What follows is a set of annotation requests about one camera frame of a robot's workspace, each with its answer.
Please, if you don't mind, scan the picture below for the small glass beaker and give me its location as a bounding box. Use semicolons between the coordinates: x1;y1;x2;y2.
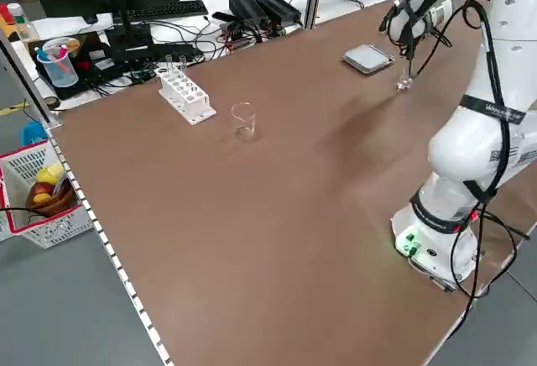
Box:
395;67;414;92

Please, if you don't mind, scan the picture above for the red apple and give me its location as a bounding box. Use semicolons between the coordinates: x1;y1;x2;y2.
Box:
31;181;56;204

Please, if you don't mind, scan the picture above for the yellow fruit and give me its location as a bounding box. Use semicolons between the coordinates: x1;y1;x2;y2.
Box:
35;162;65;186

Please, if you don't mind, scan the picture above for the blue plastic container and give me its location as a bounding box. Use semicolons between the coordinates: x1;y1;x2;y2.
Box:
20;122;48;148

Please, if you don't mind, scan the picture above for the silver digital balance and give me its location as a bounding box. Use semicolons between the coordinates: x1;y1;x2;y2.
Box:
341;44;396;76

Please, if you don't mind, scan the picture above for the clear measuring cup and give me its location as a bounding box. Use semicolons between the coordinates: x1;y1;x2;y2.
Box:
35;44;80;89

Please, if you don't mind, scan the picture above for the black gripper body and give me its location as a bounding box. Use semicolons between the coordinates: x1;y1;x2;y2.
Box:
409;15;435;48

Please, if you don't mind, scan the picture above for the black power supply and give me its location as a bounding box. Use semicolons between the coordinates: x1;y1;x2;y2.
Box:
254;0;303;27
228;0;270;28

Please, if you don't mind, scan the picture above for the white test tube rack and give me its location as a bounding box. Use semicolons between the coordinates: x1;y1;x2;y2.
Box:
155;65;217;126

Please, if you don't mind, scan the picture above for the black keyboard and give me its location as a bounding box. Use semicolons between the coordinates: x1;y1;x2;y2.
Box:
125;0;209;23

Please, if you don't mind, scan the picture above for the white plastic basket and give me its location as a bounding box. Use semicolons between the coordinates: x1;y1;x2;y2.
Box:
0;139;94;249

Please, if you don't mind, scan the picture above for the brown wooden bowl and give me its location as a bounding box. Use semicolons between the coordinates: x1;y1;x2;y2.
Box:
25;176;77;217

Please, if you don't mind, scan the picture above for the clear plastic bottle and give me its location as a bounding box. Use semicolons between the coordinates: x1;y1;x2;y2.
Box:
6;3;39;43

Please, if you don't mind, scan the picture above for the black monitor stand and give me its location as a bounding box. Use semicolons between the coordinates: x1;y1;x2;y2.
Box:
102;0;203;65

